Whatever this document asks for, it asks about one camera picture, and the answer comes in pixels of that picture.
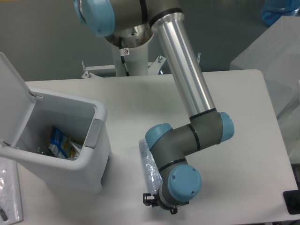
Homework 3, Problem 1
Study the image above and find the crushed clear plastic bottle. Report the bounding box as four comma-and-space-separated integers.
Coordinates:
139, 138, 163, 194

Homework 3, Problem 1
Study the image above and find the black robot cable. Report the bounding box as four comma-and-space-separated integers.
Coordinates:
118, 37, 131, 77

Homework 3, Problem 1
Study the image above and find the translucent plastic box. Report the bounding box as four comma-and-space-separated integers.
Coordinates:
230, 16, 300, 164

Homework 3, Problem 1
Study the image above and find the black device at edge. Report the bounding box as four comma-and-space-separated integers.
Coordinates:
283, 190, 300, 215

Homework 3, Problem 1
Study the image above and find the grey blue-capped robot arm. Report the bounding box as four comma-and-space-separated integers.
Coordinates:
73, 0, 234, 214

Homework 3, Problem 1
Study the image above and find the white open trash can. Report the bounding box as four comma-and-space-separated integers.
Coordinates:
0, 54, 111, 194

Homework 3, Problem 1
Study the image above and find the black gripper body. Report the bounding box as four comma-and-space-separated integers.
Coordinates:
142, 185, 189, 215

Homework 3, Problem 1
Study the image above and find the blue water jug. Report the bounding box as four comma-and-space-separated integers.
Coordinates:
261, 0, 300, 27

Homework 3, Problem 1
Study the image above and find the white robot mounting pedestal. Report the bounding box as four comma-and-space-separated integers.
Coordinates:
82, 40, 171, 79

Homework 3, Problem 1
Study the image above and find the blue yellow snack packet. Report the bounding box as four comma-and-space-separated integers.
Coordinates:
48, 126, 71, 159

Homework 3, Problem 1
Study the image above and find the clear plastic wrapper bag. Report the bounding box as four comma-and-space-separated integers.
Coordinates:
67, 141, 83, 160

